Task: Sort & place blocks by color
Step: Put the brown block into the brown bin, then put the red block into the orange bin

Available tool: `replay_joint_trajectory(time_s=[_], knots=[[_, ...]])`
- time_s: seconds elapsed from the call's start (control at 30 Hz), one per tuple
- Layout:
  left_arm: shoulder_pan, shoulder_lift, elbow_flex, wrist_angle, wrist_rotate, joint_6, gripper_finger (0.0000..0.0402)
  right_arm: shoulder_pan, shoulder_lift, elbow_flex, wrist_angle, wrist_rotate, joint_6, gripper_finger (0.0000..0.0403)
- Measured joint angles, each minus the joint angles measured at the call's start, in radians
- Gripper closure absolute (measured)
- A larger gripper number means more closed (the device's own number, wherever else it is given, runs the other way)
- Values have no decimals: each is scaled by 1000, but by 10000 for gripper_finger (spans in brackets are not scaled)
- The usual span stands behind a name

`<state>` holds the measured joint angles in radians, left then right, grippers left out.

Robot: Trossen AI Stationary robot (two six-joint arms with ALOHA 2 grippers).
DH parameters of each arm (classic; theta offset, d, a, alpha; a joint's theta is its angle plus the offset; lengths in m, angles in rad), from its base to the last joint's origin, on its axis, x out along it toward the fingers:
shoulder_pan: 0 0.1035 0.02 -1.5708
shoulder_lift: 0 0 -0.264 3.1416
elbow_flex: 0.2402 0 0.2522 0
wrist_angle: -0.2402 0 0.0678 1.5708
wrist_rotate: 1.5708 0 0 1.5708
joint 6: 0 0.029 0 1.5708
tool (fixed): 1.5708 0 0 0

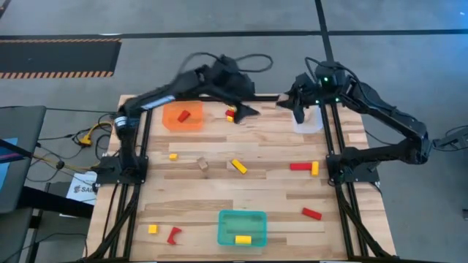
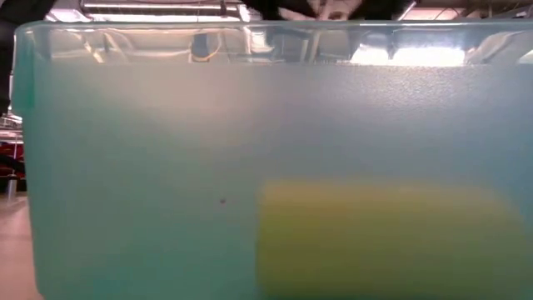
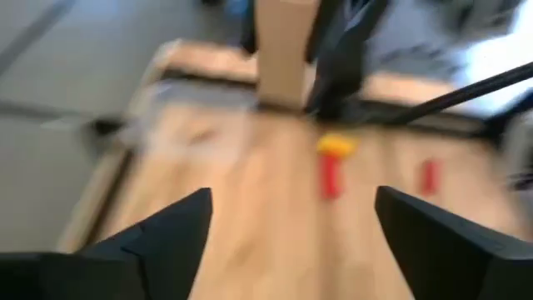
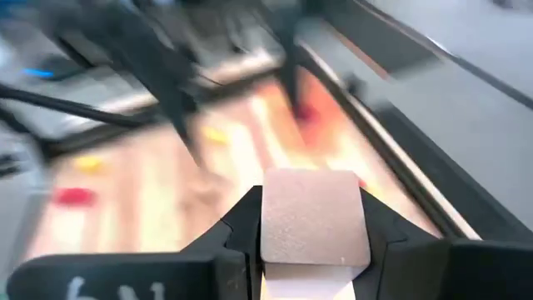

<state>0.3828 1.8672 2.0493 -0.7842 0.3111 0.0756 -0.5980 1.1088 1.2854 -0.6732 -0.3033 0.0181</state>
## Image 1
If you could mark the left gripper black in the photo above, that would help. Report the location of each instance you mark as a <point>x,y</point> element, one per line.
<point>234,85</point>

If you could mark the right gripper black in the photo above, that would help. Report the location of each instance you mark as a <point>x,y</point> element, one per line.
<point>305,91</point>

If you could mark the yellow rectangular block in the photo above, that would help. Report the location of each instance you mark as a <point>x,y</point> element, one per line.
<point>239,166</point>

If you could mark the yellow cylinder block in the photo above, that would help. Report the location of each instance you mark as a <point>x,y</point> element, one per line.
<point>243,239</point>

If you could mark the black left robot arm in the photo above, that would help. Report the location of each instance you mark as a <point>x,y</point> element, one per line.
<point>128,153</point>

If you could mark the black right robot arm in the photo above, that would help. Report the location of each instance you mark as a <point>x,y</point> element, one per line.
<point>402,123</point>

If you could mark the red and yellow held blocks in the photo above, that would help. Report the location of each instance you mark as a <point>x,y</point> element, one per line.
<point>230,119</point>

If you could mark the long red rectangular block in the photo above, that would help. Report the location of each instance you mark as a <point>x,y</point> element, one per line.
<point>230,113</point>

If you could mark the clear plastic container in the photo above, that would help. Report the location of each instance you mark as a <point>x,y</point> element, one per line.
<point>311,126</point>

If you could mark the yellow rounded block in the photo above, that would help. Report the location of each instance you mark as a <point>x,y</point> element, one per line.
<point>314,168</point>

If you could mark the small natural wooden block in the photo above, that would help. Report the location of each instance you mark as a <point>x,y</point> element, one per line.
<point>202,163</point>

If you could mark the orange plastic bin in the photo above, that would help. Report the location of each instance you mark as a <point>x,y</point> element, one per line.
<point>172,122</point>

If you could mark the small yellow cube block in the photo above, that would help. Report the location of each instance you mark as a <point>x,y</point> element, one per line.
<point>153,229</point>
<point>173,156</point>

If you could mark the teal plastic bin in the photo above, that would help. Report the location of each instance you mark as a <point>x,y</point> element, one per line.
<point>241,223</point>

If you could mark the red arch block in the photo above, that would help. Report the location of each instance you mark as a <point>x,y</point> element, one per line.
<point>173,236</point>

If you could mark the white printed paper sheet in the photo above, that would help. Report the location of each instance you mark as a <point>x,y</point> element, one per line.
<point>82,190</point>

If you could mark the black hazard-striped floor mat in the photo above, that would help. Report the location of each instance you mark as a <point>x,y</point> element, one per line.
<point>55,58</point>

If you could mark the dark grey flat case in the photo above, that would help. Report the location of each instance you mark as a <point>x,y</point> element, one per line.
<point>22,128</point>

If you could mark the black aluminium frame rail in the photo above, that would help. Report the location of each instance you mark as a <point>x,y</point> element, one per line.
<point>267,98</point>
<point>147,135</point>
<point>336,128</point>

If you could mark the black diagonal frame strut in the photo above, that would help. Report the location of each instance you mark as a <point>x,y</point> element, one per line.
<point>109,226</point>
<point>365,226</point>

